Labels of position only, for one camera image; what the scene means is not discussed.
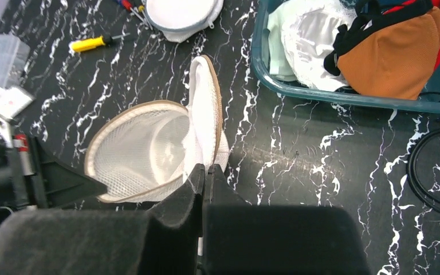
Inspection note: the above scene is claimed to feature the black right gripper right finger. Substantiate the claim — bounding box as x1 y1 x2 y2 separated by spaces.
201 164 370 274

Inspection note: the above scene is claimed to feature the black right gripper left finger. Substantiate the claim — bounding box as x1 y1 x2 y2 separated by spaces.
0 164 206 274

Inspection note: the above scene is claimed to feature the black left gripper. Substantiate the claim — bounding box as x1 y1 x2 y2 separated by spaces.
0 137 107 225

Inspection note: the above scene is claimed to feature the white mesh bag tan trim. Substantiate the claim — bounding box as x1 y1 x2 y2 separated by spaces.
84 55 230 203

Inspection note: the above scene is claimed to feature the white mesh bag blue trim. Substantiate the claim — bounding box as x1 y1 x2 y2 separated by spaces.
144 0 224 43

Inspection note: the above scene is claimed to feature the white bra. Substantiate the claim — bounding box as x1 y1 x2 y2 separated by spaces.
266 1 356 91

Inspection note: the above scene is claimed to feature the orange bra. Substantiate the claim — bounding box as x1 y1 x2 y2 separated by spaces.
335 1 440 100

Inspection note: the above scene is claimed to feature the teal plastic bin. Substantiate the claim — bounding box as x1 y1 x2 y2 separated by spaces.
251 1 440 114

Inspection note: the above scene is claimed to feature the yellow handled screwdriver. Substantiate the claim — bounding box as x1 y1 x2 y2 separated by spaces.
70 33 130 53

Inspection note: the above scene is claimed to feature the blue handled screwdriver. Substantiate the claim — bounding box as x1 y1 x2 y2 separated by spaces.
116 0 149 26

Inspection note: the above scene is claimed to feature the black cable coil right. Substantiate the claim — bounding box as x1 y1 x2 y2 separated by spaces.
406 127 440 220

